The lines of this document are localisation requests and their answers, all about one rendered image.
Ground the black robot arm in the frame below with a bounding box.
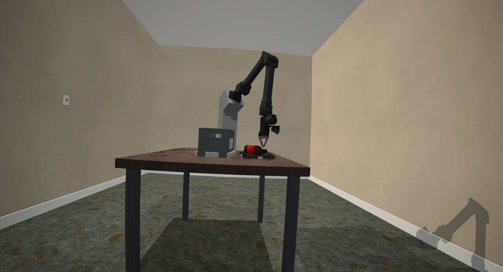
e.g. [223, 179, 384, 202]
[228, 51, 280, 134]

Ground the brown glass bottle with red label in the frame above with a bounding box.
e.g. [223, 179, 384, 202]
[244, 145, 267, 155]

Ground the dark grey divided crate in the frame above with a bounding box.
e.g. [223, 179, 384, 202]
[197, 128, 235, 158]

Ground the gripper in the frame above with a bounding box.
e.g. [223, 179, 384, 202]
[258, 124, 269, 147]

